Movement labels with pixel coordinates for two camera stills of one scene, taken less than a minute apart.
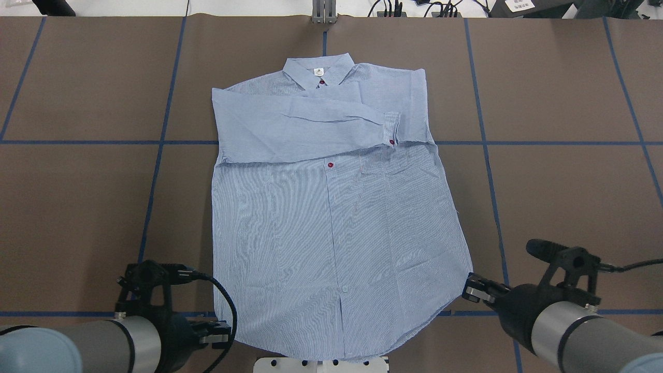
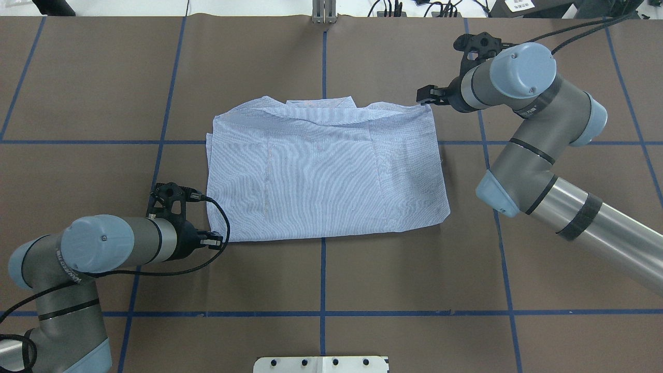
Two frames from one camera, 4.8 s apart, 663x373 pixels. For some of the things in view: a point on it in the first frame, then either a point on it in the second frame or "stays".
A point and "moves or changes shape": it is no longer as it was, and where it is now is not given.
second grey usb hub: [437, 14] stays
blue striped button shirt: [335, 236] moves or changes shape
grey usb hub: [381, 14] stays
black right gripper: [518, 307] -> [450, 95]
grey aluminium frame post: [324, 12] stays
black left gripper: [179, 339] -> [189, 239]
